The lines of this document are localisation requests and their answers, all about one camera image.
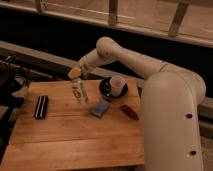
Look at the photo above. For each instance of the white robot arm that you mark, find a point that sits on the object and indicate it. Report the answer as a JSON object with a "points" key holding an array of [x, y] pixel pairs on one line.
{"points": [[169, 101]]}

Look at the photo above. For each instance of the white cup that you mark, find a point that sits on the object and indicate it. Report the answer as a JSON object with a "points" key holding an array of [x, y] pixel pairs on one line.
{"points": [[117, 83]]}

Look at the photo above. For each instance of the dark red oblong object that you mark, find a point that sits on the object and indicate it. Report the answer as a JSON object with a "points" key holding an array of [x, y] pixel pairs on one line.
{"points": [[129, 112]]}

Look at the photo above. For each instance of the clear plastic bottle white label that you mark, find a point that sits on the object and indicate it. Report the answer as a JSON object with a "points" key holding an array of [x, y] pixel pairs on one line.
{"points": [[79, 91]]}

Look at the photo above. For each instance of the black equipment at left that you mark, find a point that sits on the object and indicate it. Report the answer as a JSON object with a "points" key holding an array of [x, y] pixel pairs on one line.
{"points": [[10, 82]]}

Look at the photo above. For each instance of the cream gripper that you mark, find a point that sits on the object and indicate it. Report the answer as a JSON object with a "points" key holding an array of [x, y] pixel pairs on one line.
{"points": [[77, 72]]}

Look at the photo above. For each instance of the black saucer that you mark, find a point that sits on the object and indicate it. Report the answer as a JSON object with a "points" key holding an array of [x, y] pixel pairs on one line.
{"points": [[105, 83]]}

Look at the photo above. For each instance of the black striped case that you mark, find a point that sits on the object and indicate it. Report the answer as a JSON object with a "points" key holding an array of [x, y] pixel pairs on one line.
{"points": [[41, 107]]}

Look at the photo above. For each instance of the blue sponge block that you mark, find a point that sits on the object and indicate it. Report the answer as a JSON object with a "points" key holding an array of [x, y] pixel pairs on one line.
{"points": [[100, 108]]}

